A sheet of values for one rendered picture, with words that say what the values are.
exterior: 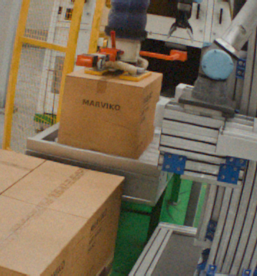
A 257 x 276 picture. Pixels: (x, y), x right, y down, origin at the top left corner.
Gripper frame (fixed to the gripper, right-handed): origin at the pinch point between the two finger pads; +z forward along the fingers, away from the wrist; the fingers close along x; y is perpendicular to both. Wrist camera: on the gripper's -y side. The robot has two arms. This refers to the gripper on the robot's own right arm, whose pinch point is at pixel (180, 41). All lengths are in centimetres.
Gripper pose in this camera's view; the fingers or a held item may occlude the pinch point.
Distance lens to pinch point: 341.8
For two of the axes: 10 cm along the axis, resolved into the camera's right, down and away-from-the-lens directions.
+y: -2.4, 2.1, -9.5
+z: -1.4, 9.6, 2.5
